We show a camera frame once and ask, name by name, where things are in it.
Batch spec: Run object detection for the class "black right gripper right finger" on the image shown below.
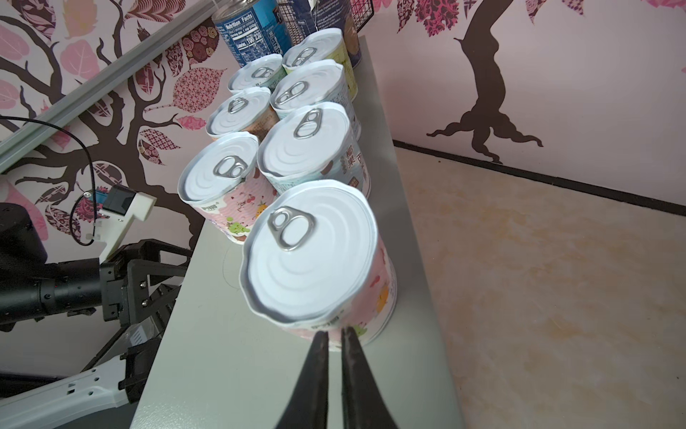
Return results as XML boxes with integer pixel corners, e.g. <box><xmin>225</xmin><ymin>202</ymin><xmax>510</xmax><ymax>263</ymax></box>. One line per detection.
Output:
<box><xmin>341</xmin><ymin>326</ymin><xmax>398</xmax><ymax>429</ymax></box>

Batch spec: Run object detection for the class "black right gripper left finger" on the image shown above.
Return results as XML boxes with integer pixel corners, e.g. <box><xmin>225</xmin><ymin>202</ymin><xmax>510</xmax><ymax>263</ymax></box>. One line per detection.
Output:
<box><xmin>276</xmin><ymin>331</ymin><xmax>329</xmax><ymax>429</ymax></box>

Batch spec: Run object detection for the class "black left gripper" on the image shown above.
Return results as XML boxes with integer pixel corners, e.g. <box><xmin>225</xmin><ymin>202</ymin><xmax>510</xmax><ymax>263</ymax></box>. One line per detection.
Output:
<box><xmin>99</xmin><ymin>240</ymin><xmax>192</xmax><ymax>327</ymax></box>

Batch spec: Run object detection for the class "pink label small can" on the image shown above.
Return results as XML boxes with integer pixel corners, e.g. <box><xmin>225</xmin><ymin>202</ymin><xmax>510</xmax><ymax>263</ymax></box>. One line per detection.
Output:
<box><xmin>178</xmin><ymin>132</ymin><xmax>279</xmax><ymax>245</ymax></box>

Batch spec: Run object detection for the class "pink floral small can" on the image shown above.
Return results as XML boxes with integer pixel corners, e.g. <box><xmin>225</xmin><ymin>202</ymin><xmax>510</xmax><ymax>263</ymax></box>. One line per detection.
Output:
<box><xmin>239</xmin><ymin>180</ymin><xmax>398</xmax><ymax>350</ymax></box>

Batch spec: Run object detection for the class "orange label small can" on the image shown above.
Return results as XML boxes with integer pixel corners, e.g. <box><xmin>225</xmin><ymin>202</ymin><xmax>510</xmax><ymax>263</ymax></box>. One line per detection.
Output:
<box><xmin>205</xmin><ymin>87</ymin><xmax>280</xmax><ymax>141</ymax></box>

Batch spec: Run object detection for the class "pale blue small can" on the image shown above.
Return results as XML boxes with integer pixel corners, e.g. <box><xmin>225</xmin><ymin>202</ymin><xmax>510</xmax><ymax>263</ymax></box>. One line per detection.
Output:
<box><xmin>257</xmin><ymin>102</ymin><xmax>371</xmax><ymax>197</ymax></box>

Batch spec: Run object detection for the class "teal label small can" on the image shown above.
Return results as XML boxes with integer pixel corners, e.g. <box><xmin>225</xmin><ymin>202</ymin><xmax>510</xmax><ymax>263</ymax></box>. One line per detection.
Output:
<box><xmin>227</xmin><ymin>54</ymin><xmax>287</xmax><ymax>94</ymax></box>

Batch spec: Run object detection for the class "blue white label can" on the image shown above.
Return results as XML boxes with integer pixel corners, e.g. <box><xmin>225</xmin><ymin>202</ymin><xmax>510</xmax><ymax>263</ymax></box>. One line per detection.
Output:
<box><xmin>212</xmin><ymin>0</ymin><xmax>292</xmax><ymax>67</ymax></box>

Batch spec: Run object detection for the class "light green small can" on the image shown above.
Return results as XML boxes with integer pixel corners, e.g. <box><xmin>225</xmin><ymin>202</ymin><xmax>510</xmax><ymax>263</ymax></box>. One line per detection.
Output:
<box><xmin>282</xmin><ymin>28</ymin><xmax>358</xmax><ymax>101</ymax></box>

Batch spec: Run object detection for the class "dark blue tall can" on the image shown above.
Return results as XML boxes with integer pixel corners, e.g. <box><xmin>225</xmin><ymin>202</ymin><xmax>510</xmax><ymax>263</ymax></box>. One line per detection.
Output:
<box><xmin>277</xmin><ymin>0</ymin><xmax>362</xmax><ymax>68</ymax></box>

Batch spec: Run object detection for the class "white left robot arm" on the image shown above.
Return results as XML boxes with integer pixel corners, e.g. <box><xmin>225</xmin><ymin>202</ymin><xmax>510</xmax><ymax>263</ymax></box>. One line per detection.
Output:
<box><xmin>1</xmin><ymin>203</ymin><xmax>192</xmax><ymax>428</ymax></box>

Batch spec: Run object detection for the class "grey metal cabinet counter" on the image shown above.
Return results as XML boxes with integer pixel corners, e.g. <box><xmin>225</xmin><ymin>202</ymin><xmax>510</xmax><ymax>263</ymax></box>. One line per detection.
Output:
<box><xmin>132</xmin><ymin>44</ymin><xmax>464</xmax><ymax>428</ymax></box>

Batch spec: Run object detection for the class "silver diagonal aluminium bar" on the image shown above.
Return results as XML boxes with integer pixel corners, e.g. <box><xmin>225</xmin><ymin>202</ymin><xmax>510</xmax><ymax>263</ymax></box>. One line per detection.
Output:
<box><xmin>1</xmin><ymin>1</ymin><xmax>228</xmax><ymax>172</ymax></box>

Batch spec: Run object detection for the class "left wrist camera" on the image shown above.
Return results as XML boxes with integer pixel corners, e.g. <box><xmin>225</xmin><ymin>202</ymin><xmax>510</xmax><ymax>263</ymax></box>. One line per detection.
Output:
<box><xmin>87</xmin><ymin>185</ymin><xmax>157</xmax><ymax>264</ymax></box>

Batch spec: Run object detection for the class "black wire mesh basket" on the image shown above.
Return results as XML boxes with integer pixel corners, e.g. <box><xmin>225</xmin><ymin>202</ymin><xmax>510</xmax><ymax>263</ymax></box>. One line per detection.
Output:
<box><xmin>350</xmin><ymin>0</ymin><xmax>374</xmax><ymax>31</ymax></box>

